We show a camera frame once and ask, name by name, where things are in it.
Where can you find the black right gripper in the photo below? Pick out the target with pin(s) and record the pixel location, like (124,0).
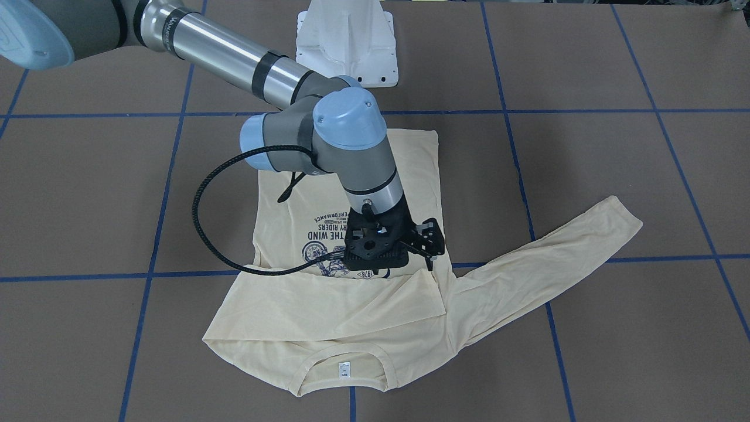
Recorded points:
(405,222)

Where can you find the beige long-sleeve printed shirt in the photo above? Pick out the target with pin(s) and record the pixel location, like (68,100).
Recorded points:
(327,326)

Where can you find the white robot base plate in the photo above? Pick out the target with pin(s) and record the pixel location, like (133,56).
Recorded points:
(349,38)

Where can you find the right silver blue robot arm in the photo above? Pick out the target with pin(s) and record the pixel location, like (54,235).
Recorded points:
(315,125)

